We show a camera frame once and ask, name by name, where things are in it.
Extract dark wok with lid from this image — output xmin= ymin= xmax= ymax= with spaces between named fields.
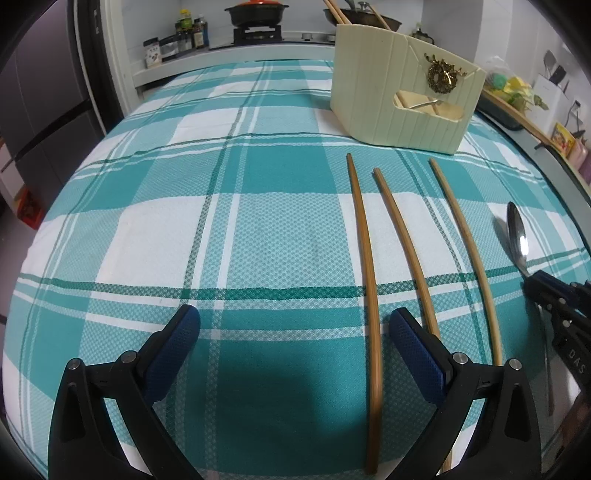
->
xmin=322 ymin=1 xmax=403 ymax=32

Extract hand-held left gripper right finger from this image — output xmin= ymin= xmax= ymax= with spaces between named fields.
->
xmin=385 ymin=308 xmax=542 ymax=480

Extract dark spice jars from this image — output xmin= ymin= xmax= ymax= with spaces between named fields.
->
xmin=159 ymin=31 xmax=181 ymax=59

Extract white label spice jar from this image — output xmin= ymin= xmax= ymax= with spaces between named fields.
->
xmin=143 ymin=38 xmax=162 ymax=69

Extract black baking tray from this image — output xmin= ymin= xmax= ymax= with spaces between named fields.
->
xmin=475 ymin=94 xmax=525 ymax=133

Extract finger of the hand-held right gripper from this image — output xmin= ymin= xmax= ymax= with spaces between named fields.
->
xmin=530 ymin=270 xmax=591 ymax=302
xmin=523 ymin=280 xmax=579 ymax=325

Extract dark water jug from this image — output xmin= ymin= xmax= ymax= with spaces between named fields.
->
xmin=412 ymin=20 xmax=436 ymax=46

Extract black spatula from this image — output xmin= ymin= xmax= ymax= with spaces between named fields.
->
xmin=542 ymin=50 xmax=568 ymax=84

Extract mesh bag of sponges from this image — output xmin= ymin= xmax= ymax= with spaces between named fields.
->
xmin=484 ymin=57 xmax=550 ymax=112

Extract grey refrigerator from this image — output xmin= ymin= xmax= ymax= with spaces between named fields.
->
xmin=0 ymin=0 xmax=106 ymax=204

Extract black pot with red lid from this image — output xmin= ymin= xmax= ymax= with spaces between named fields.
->
xmin=224 ymin=0 xmax=291 ymax=28

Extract red plastic bag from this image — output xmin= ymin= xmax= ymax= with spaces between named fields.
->
xmin=13 ymin=189 xmax=45 ymax=230

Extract teal plaid tablecloth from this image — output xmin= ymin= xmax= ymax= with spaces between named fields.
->
xmin=0 ymin=59 xmax=591 ymax=480

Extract cream utensil holder box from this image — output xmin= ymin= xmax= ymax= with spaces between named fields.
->
xmin=329 ymin=23 xmax=487 ymax=155

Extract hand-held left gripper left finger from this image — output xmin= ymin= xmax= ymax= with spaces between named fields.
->
xmin=47 ymin=304 xmax=205 ymax=480

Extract black gas stove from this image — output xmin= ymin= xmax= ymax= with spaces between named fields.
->
xmin=208 ymin=25 xmax=338 ymax=49

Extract wooden cutting board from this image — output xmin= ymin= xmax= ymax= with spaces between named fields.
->
xmin=482 ymin=87 xmax=562 ymax=149

